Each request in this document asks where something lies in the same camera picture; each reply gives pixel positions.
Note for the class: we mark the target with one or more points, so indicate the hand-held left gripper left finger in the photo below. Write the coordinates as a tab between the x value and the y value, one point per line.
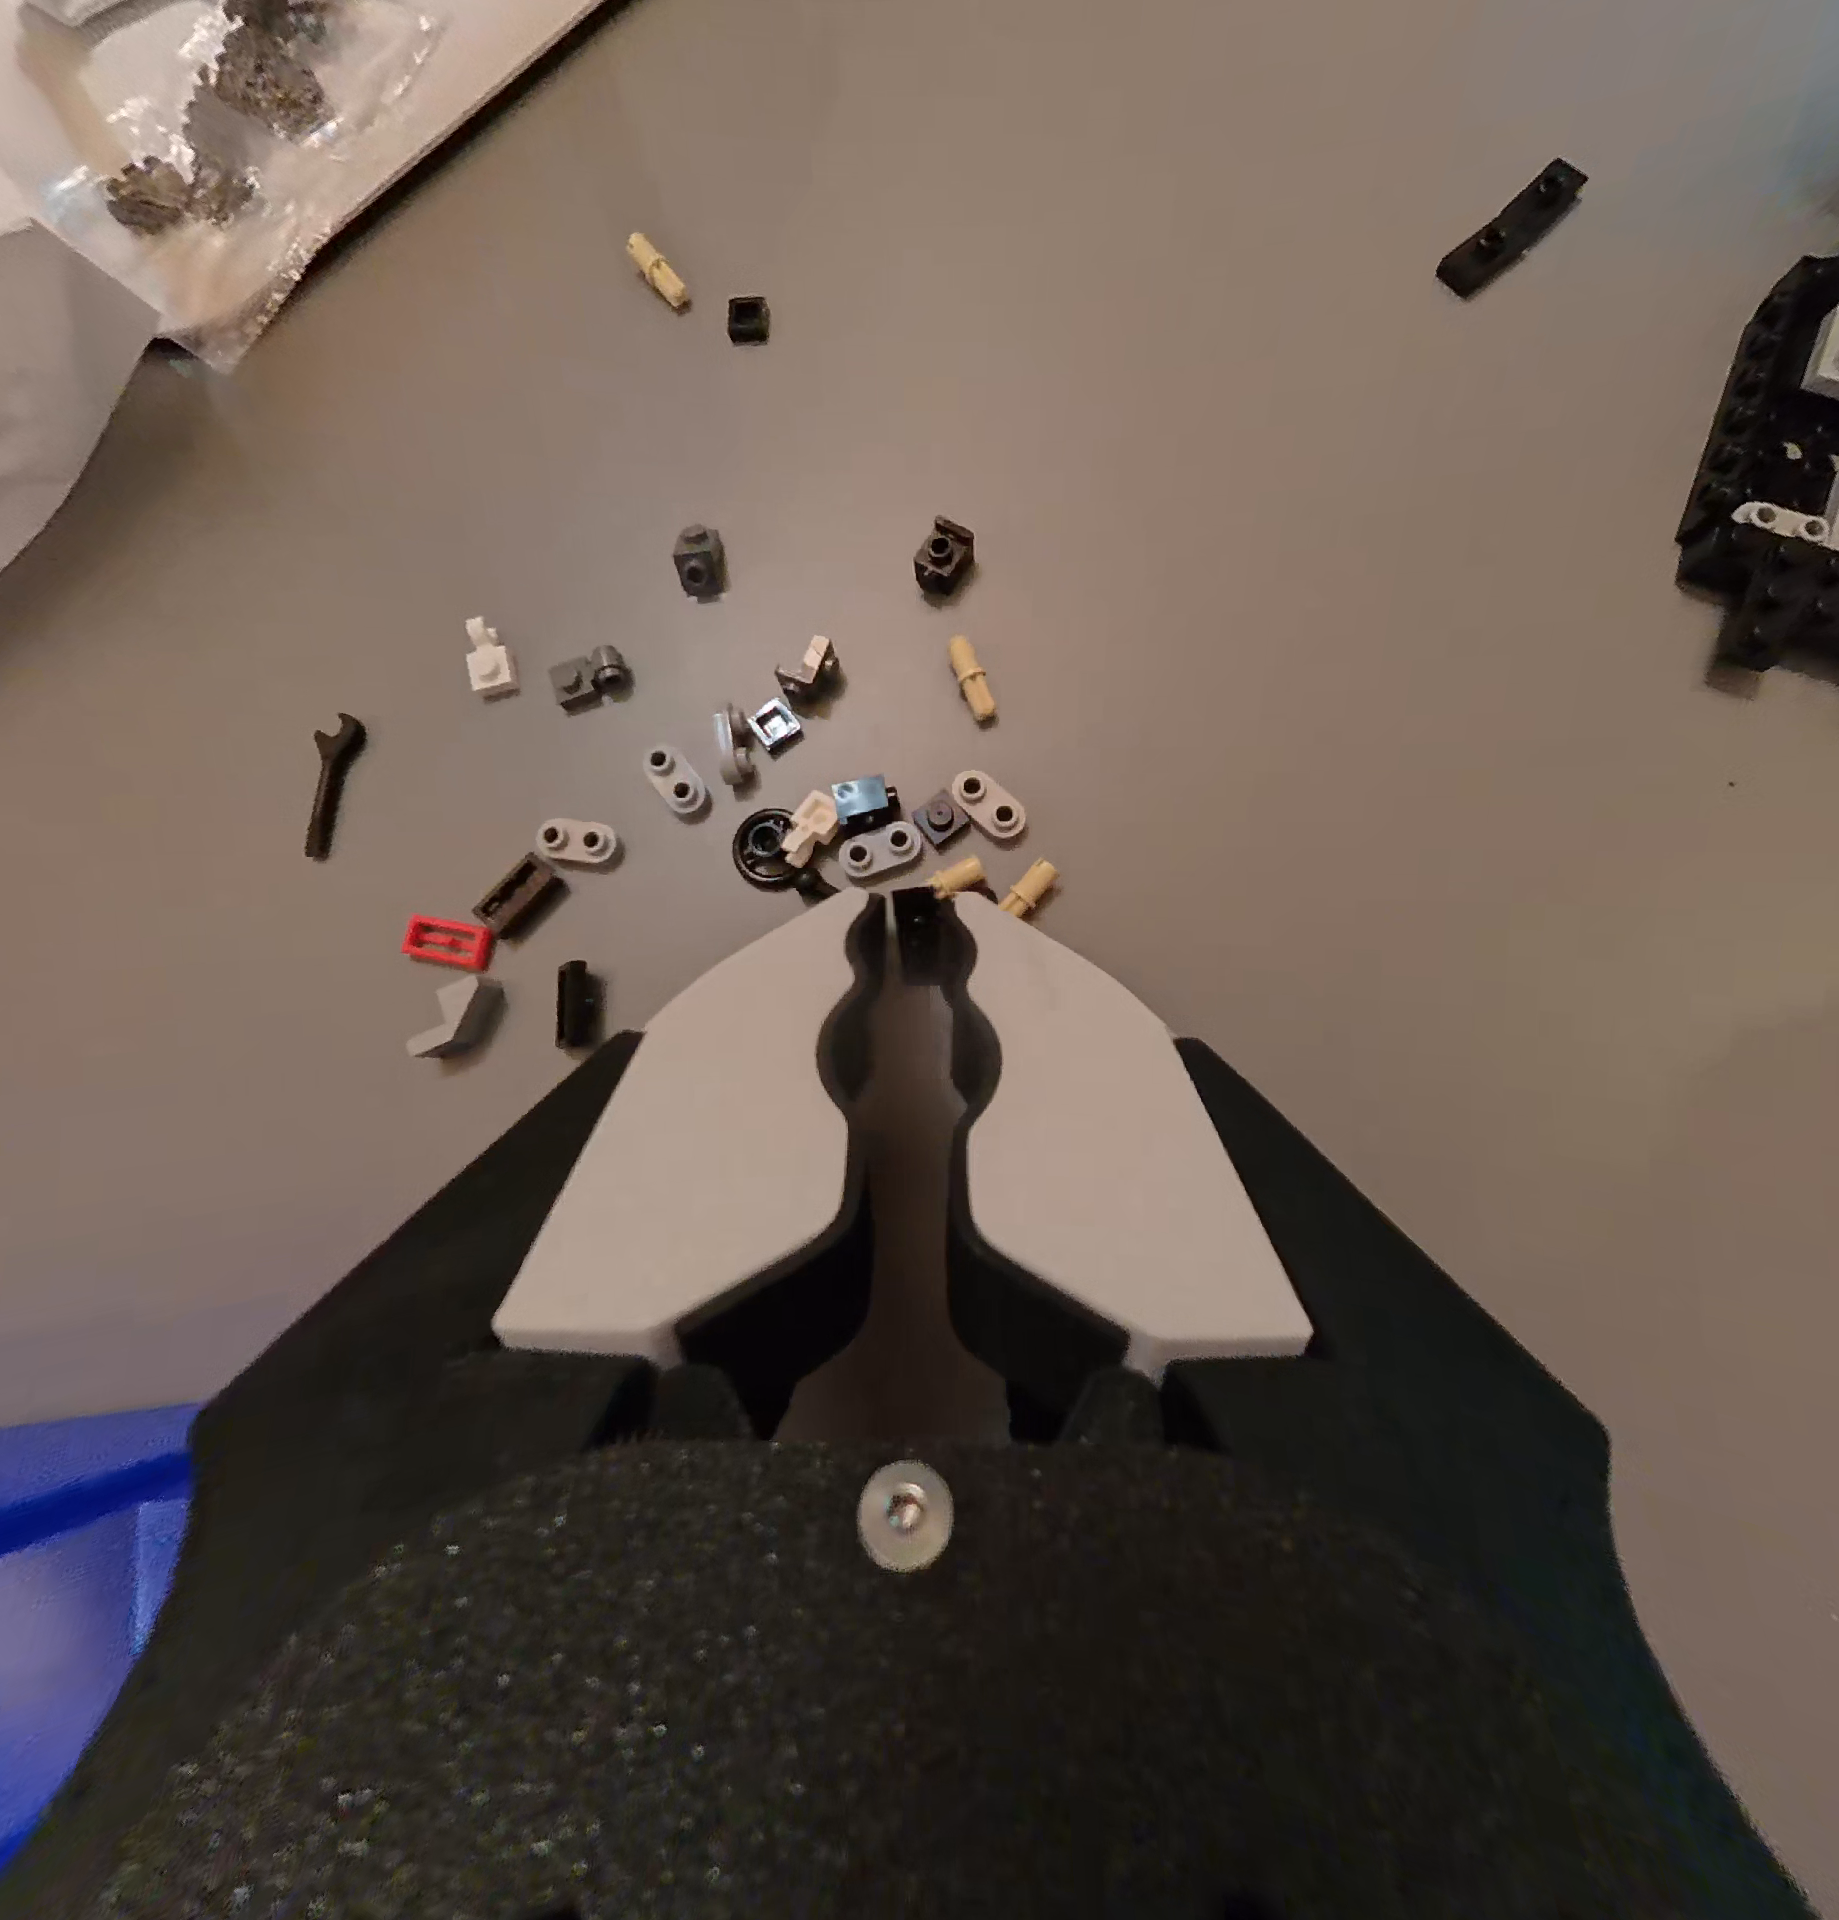
680	1185

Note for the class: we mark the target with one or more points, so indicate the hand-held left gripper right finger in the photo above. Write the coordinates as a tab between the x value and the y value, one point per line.
1129	1200

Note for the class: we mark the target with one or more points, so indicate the glossy black brick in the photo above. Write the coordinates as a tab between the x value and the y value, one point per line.
864	805

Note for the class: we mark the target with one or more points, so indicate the dark grey stud brick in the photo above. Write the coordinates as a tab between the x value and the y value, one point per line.
699	562

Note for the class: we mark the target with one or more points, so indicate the black brick model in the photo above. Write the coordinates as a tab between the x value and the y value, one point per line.
1760	570

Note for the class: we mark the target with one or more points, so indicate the grey desk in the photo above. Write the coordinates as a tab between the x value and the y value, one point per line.
1235	750

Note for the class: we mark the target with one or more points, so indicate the grey slope brick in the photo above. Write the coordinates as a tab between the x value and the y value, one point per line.
462	1021

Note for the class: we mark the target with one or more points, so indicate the tan connector pin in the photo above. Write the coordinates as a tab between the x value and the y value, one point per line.
1030	887
960	876
658	272
974	678

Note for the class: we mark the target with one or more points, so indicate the dark grille tile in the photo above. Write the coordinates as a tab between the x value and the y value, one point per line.
518	895

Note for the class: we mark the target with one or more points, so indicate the red grille tile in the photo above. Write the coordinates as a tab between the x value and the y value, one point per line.
447	936

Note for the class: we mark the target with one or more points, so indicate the light grey two-hole plate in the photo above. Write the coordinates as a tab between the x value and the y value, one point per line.
576	843
675	782
881	850
989	802
733	750

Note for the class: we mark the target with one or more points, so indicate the black toy steering wheel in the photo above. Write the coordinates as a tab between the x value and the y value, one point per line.
770	835

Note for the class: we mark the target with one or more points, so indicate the white clip plate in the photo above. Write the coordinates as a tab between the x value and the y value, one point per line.
494	667
813	821

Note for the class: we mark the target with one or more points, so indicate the dark single stud plate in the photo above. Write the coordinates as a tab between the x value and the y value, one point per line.
939	817

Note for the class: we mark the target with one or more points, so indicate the dark hollow square tile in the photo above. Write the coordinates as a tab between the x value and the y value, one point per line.
774	727

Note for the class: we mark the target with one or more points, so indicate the dark grey clip plate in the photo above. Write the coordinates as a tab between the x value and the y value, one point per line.
582	681

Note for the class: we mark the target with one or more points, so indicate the black toy wrench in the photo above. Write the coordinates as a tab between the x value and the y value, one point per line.
325	786

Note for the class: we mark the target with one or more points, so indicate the black stud brick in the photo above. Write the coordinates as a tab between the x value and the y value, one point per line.
946	556

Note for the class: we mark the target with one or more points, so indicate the blue plastic bin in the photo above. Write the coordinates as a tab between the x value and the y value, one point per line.
49	1575

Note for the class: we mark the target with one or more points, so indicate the small black square tile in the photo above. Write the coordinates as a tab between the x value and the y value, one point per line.
748	319

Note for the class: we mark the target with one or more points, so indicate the black curved long plate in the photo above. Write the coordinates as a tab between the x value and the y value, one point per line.
1512	228

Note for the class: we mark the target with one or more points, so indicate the clear plastic parts bag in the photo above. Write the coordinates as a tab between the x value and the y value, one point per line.
214	196

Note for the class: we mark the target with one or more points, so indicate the white book stand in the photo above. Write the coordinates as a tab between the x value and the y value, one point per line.
485	75

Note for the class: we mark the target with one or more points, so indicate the grey angle bracket piece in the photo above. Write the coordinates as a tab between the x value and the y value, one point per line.
802	676

